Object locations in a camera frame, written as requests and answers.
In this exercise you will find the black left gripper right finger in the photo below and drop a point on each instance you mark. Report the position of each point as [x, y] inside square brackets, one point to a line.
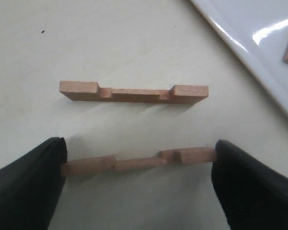
[252, 195]

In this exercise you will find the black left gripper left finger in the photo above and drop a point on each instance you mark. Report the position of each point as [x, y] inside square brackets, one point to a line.
[30, 187]

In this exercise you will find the white plastic tray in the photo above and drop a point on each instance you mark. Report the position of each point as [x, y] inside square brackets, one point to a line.
[257, 32]

